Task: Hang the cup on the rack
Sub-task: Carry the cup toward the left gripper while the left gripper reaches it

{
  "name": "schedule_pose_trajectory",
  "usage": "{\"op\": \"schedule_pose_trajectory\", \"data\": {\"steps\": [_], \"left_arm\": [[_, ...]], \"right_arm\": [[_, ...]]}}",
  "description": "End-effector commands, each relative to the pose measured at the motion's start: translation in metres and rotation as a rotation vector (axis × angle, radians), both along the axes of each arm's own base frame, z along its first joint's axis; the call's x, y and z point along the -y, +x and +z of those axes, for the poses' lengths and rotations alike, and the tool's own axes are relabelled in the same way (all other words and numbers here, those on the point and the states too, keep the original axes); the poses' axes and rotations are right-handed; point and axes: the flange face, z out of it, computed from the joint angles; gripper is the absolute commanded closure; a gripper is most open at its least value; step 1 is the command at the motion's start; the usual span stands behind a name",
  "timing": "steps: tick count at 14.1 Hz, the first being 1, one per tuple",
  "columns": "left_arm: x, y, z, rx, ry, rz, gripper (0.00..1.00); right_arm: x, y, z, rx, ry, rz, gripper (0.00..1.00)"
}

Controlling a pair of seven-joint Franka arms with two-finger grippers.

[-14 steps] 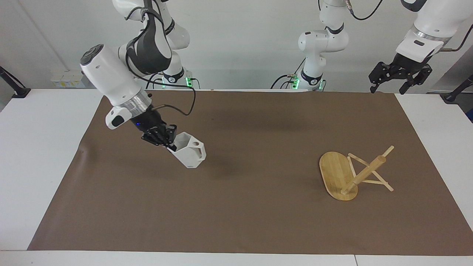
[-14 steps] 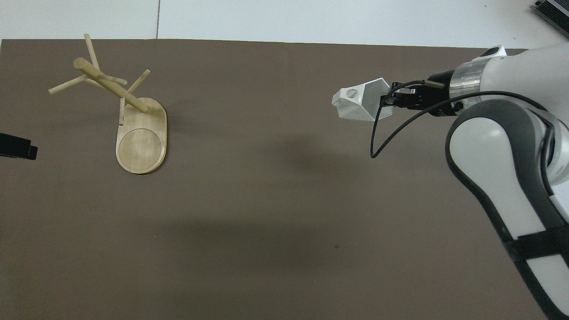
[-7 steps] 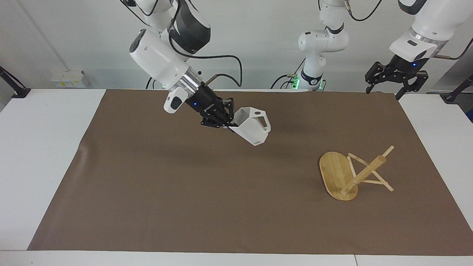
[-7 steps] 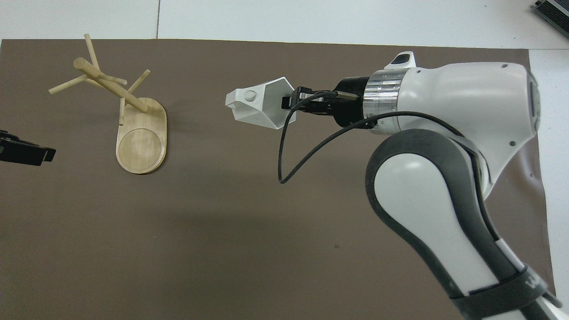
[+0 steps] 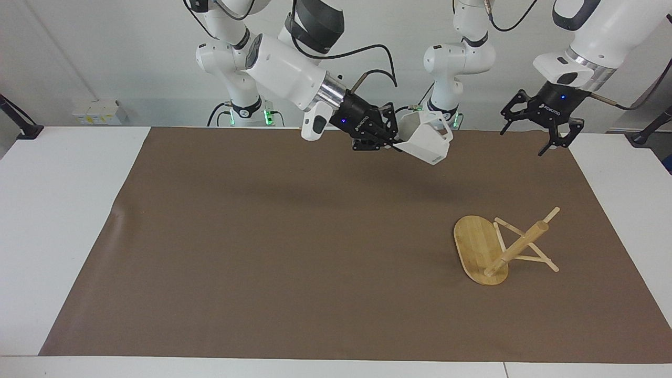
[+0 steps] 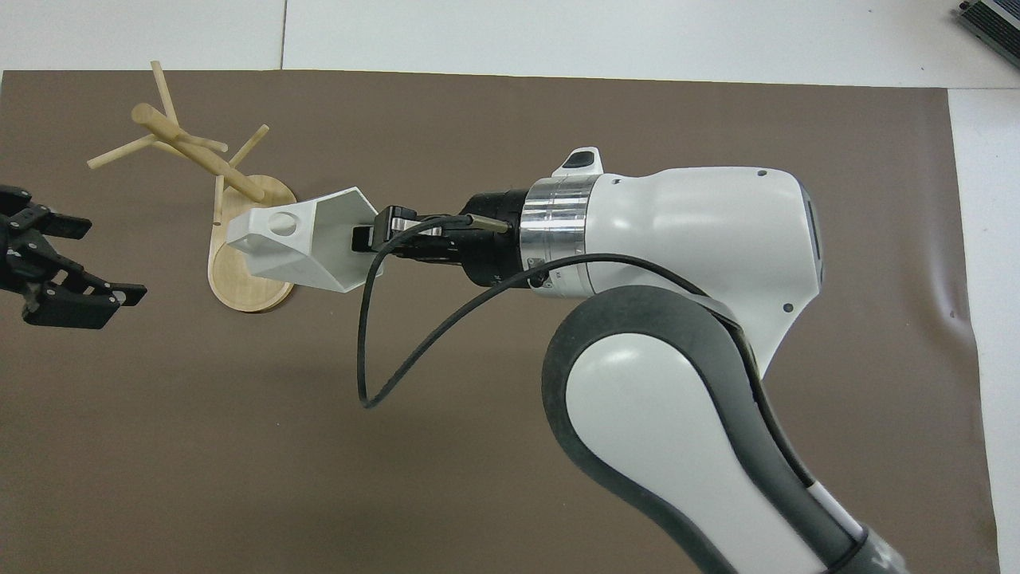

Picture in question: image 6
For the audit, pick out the wooden cup rack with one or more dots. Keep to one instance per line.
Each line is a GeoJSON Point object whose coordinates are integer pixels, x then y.
{"type": "Point", "coordinates": [247, 275]}

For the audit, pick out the white faceted cup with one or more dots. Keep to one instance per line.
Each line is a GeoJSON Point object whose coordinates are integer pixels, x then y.
{"type": "Point", "coordinates": [319, 239]}

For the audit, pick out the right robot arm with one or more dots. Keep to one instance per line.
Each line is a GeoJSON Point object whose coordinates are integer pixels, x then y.
{"type": "Point", "coordinates": [685, 231]}

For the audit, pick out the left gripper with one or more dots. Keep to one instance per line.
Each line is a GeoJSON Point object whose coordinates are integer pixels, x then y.
{"type": "Point", "coordinates": [5, 259]}

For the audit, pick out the grey ribbed device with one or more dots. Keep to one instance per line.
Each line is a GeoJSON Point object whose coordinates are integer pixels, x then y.
{"type": "Point", "coordinates": [994, 19]}

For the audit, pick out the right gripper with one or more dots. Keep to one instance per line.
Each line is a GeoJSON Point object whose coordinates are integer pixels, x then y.
{"type": "Point", "coordinates": [494, 253]}

